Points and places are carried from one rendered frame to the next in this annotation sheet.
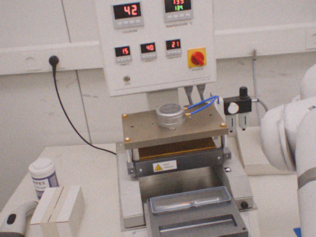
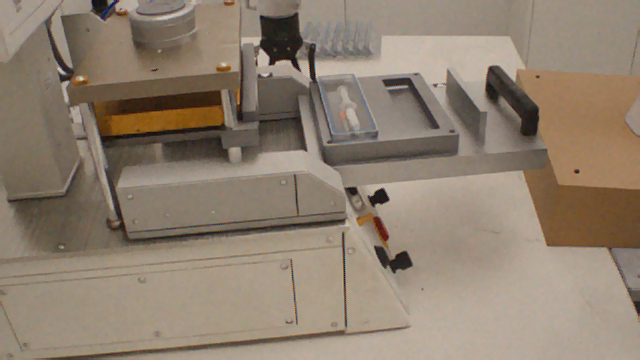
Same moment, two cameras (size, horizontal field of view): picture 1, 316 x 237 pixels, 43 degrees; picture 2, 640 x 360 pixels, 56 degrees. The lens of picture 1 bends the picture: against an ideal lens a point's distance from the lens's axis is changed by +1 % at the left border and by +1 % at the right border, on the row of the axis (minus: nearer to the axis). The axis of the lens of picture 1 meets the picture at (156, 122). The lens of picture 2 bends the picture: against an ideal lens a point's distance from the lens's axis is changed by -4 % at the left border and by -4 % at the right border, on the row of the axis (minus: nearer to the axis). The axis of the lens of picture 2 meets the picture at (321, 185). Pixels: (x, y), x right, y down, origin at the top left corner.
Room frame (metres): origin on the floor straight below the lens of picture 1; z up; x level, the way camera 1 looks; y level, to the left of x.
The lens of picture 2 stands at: (0.80, 0.69, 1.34)
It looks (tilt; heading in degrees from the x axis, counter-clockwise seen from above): 32 degrees down; 270
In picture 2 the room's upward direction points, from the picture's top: 3 degrees counter-clockwise
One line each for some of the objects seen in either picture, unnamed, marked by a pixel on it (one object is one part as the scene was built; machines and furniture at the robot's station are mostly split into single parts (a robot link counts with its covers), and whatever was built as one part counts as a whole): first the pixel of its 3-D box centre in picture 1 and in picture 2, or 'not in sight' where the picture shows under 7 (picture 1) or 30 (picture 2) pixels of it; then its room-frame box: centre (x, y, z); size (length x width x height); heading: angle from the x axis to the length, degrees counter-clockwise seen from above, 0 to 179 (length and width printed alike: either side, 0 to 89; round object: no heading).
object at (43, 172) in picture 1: (45, 179); not in sight; (1.20, 0.42, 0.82); 0.09 x 0.09 x 0.15
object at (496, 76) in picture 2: not in sight; (510, 97); (0.53, -0.07, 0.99); 0.15 x 0.02 x 0.04; 94
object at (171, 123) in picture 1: (177, 123); (146, 54); (1.01, -0.06, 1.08); 0.31 x 0.24 x 0.13; 94
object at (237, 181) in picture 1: (229, 172); (241, 95); (0.91, -0.18, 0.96); 0.26 x 0.05 x 0.07; 4
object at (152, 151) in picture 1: (175, 134); (172, 68); (0.98, -0.05, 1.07); 0.22 x 0.17 x 0.10; 94
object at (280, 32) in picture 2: not in sight; (280, 36); (0.86, -0.48, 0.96); 0.08 x 0.08 x 0.09
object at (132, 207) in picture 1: (129, 186); (234, 193); (0.90, 0.09, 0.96); 0.25 x 0.05 x 0.07; 4
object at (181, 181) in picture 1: (175, 170); (163, 169); (1.01, -0.04, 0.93); 0.46 x 0.35 x 0.01; 4
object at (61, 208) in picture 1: (59, 214); not in sight; (1.04, 0.35, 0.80); 0.19 x 0.13 x 0.09; 172
